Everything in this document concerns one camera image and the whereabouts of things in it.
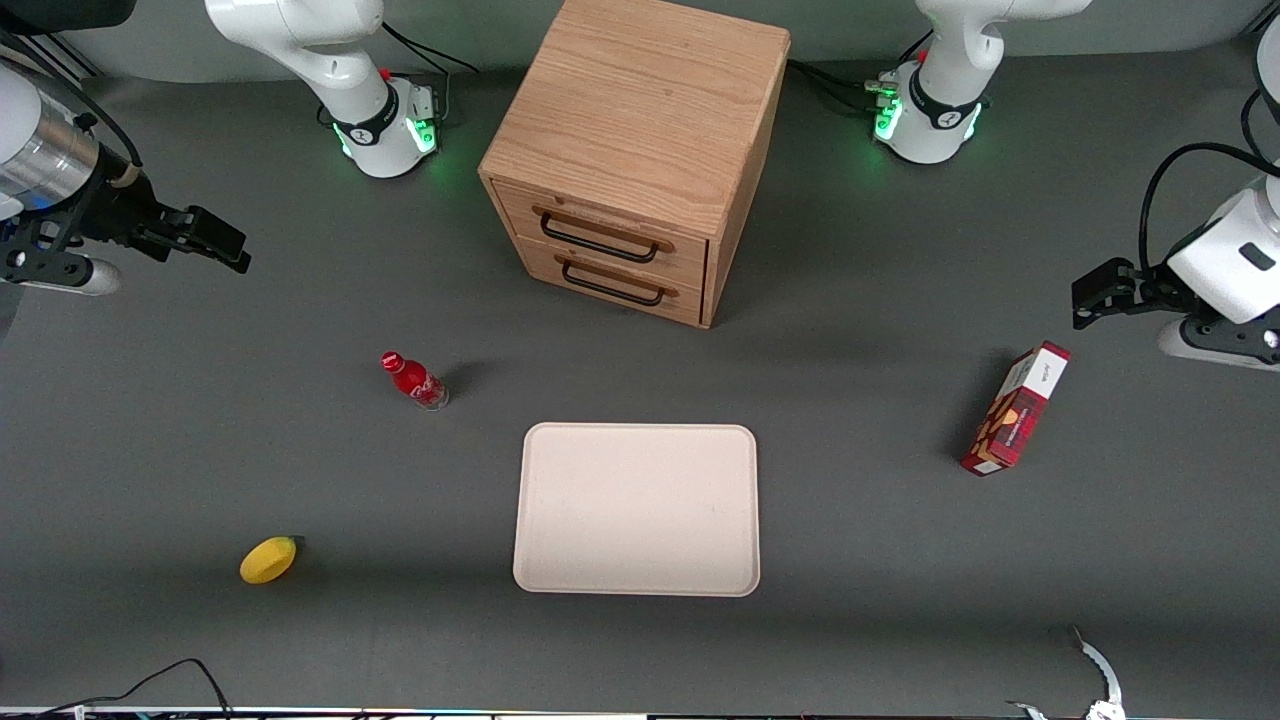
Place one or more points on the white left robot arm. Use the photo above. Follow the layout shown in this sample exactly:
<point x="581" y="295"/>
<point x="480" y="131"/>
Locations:
<point x="955" y="60"/>

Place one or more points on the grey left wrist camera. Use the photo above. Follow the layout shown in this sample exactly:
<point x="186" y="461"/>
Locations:
<point x="1215" y="345"/>

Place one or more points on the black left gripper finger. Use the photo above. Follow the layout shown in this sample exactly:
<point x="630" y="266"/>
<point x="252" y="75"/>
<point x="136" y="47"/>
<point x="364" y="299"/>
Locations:
<point x="1105" y="280"/>
<point x="1105" y="312"/>

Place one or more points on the red coke bottle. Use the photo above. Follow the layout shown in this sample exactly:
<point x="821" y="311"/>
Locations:
<point x="416" y="383"/>

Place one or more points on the red cookie box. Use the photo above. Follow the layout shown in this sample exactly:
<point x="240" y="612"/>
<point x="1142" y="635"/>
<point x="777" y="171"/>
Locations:
<point x="1015" y="410"/>

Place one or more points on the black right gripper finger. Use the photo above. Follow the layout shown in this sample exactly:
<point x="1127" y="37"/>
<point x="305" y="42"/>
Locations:
<point x="215" y="230"/>
<point x="228" y="262"/>

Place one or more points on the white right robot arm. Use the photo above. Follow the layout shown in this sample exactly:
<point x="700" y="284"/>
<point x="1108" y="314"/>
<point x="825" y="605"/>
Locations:
<point x="340" y="60"/>

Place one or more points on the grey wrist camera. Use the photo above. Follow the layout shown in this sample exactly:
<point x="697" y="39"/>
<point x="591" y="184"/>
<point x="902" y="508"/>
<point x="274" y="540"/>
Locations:
<point x="1215" y="345"/>
<point x="85" y="277"/>

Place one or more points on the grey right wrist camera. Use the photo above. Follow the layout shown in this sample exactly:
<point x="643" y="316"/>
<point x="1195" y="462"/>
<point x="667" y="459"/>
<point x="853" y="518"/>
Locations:
<point x="85" y="277"/>

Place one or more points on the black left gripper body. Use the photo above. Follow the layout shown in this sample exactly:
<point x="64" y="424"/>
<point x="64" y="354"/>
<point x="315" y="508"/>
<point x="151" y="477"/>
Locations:
<point x="1143" y="282"/>

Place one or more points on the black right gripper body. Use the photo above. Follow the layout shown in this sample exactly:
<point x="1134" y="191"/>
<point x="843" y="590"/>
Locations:
<point x="112" y="211"/>

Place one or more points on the yellow lemon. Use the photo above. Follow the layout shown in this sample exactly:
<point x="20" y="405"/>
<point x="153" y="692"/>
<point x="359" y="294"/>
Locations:
<point x="267" y="561"/>

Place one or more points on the wooden drawer front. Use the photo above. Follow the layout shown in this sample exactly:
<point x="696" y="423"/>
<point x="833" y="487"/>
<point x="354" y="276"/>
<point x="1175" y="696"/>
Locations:
<point x="610" y="215"/>
<point x="620" y="295"/>

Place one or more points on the aluminium frame rail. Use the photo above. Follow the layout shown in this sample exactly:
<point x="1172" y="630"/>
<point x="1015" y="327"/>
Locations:
<point x="50" y="55"/>

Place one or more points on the white plastic strip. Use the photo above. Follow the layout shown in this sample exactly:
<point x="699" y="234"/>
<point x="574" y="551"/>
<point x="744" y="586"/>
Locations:
<point x="1100" y="668"/>

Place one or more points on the wooden drawer cabinet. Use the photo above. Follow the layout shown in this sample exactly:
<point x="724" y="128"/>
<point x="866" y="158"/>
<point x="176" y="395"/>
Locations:
<point x="640" y="90"/>

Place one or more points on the beige rectangular tray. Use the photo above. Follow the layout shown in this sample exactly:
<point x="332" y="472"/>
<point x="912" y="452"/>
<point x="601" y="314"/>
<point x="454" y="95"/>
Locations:
<point x="637" y="510"/>

